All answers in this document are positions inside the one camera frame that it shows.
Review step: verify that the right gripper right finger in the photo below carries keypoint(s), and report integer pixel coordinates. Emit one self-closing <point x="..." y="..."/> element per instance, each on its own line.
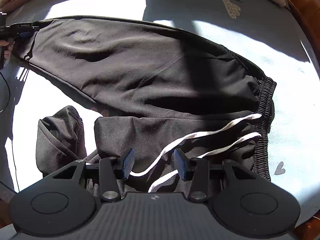
<point x="184" y="165"/>

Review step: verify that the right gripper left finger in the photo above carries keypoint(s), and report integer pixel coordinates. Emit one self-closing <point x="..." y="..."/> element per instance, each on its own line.
<point x="125" y="165"/>

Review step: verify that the black track pants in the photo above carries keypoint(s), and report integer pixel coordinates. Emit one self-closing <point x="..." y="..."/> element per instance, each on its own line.
<point x="158" y="89"/>

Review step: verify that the person's hand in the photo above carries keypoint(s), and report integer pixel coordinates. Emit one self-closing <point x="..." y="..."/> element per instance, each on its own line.
<point x="6" y="49"/>

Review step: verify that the blue floral bed sheet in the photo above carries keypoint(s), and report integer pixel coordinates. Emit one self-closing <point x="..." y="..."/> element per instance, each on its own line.
<point x="259" y="30"/>

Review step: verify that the wooden headboard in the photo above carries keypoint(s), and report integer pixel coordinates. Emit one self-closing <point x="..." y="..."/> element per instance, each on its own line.
<point x="306" y="13"/>

